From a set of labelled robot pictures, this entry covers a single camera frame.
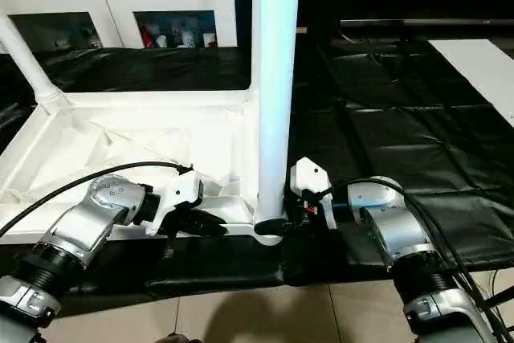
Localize white plastic table top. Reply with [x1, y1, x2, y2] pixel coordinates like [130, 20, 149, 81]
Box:
[0, 88, 287, 246]

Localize black mat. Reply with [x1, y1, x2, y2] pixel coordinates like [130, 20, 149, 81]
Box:
[0, 38, 514, 297]

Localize white flat board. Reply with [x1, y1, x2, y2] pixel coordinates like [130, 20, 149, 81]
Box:
[429, 38, 514, 129]

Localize white cabinet with glass doors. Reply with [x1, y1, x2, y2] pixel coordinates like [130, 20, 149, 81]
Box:
[0, 0, 239, 51]

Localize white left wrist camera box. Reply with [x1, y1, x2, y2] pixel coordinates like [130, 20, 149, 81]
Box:
[145, 169, 206, 236]

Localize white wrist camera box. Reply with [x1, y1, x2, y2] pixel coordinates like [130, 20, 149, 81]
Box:
[288, 157, 337, 231]
[145, 169, 206, 236]

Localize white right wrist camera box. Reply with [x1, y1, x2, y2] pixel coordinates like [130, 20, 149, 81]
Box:
[288, 157, 337, 231]

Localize thin black floor cables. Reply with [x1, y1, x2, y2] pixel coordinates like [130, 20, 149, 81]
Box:
[480, 269, 514, 343]

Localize black metal rail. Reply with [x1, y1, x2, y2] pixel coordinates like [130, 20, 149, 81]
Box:
[341, 18, 514, 30]

